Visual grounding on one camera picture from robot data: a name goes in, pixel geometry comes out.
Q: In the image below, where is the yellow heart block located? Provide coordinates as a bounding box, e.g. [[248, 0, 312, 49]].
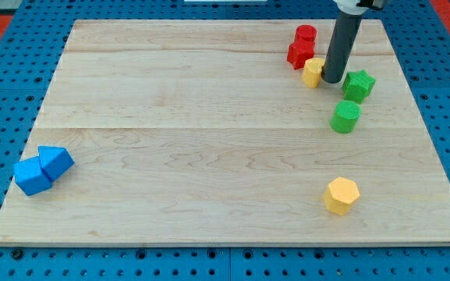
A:
[[302, 58, 325, 88]]

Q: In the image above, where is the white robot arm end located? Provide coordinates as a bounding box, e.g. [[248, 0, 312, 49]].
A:
[[334, 0, 389, 16]]

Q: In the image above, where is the red star block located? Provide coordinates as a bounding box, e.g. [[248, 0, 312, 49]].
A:
[[287, 41, 315, 69]]

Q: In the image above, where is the green star block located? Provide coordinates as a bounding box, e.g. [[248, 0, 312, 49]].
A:
[[342, 69, 376, 104]]

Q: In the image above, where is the wooden board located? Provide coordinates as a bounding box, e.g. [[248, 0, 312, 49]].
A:
[[0, 20, 450, 247]]

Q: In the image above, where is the green cylinder block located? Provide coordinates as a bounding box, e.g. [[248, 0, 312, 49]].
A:
[[330, 100, 361, 133]]

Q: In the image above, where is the yellow hexagon block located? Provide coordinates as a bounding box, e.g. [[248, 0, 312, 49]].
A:
[[323, 176, 360, 215]]

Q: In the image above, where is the red cylinder block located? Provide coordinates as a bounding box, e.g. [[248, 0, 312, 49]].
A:
[[294, 24, 317, 42]]

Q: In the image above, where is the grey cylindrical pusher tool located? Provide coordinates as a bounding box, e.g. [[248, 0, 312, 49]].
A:
[[322, 11, 363, 84]]

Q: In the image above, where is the blue triangle block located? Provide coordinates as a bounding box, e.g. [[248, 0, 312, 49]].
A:
[[37, 146, 75, 182]]

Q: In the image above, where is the blue cube block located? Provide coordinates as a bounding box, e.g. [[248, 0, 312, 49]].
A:
[[13, 156, 52, 196]]

